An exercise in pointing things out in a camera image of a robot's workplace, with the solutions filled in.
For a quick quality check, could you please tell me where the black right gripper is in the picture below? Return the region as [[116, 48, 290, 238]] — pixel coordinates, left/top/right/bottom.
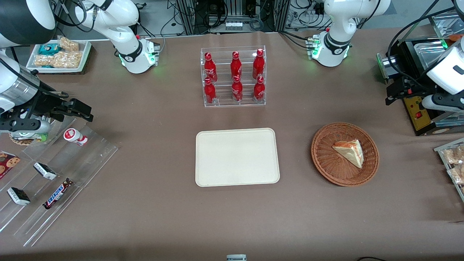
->
[[33, 91, 94, 123]]

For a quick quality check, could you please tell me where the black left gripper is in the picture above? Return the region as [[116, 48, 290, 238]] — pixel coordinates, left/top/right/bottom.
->
[[385, 75, 436, 106]]

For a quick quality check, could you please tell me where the triangle sandwich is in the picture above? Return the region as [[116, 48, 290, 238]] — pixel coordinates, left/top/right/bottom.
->
[[332, 139, 364, 169]]

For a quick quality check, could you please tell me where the white rectangular snack tray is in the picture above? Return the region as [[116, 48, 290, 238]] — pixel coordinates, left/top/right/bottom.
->
[[26, 39, 92, 74]]

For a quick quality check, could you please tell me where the grey tray with pastries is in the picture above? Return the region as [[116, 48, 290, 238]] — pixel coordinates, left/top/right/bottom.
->
[[434, 137, 464, 203]]

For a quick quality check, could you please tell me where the brown wicker basket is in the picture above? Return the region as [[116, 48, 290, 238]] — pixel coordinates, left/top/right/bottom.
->
[[311, 122, 380, 187]]

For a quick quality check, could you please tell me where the cream plastic tray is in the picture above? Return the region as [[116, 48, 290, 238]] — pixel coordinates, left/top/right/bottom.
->
[[195, 128, 280, 187]]

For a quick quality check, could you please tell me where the white red yogurt bottle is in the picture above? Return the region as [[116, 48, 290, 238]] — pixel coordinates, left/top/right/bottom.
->
[[63, 128, 88, 146]]

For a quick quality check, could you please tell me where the black machine with yellow panel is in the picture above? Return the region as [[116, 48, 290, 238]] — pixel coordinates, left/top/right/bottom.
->
[[376, 34, 464, 137]]

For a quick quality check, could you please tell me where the clear acrylic snack display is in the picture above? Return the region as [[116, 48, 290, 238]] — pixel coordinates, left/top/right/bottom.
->
[[0, 116, 120, 248]]

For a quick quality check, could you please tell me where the large peanut snack bag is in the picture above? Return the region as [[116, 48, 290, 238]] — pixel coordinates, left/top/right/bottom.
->
[[34, 51, 83, 69]]

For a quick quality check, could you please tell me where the round patterned snack package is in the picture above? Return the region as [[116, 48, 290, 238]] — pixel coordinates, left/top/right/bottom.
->
[[9, 132, 49, 146]]

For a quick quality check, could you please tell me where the small peanut snack bag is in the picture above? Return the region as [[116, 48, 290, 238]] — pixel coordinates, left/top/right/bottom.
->
[[58, 36, 79, 52]]

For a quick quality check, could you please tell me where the teal snack packet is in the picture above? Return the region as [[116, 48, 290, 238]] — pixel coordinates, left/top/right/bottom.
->
[[38, 43, 60, 55]]

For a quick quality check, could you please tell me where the black white snack pack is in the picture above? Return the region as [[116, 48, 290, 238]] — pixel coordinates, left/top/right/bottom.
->
[[33, 162, 57, 181], [7, 187, 31, 206]]

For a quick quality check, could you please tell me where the wrapped pastry bag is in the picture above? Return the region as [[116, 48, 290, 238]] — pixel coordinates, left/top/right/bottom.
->
[[443, 145, 464, 165], [448, 165, 464, 185]]

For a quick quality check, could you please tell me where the Snickers chocolate bar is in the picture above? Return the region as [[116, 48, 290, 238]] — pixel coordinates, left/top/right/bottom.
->
[[43, 178, 74, 210]]

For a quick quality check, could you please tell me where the clear acrylic box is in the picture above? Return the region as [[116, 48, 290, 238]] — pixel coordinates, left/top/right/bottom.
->
[[430, 11, 464, 40]]

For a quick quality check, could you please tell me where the red cookie package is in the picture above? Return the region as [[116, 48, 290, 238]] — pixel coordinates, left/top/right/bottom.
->
[[0, 151, 21, 180]]

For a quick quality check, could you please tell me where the red cola bottle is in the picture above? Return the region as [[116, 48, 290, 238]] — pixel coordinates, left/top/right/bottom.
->
[[232, 75, 244, 103], [253, 76, 265, 102], [231, 51, 243, 81], [204, 78, 217, 105], [253, 49, 265, 80], [204, 52, 218, 83]]

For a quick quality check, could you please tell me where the clear acrylic bottle rack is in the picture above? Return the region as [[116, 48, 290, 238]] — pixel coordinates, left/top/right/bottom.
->
[[200, 46, 266, 108]]

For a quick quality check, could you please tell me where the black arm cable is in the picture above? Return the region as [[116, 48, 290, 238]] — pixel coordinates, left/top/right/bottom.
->
[[386, 0, 464, 87]]

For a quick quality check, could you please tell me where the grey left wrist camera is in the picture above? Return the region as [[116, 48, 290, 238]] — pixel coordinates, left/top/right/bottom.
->
[[421, 93, 464, 112]]

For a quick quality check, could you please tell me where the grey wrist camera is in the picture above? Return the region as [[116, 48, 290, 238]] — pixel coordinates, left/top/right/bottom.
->
[[421, 93, 464, 112], [0, 118, 51, 134]]

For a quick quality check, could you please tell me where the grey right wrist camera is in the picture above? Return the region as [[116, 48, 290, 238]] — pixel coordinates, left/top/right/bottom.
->
[[0, 118, 51, 134]]

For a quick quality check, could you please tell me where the aluminium frame rack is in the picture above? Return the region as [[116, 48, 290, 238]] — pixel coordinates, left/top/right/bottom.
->
[[176, 0, 290, 35]]

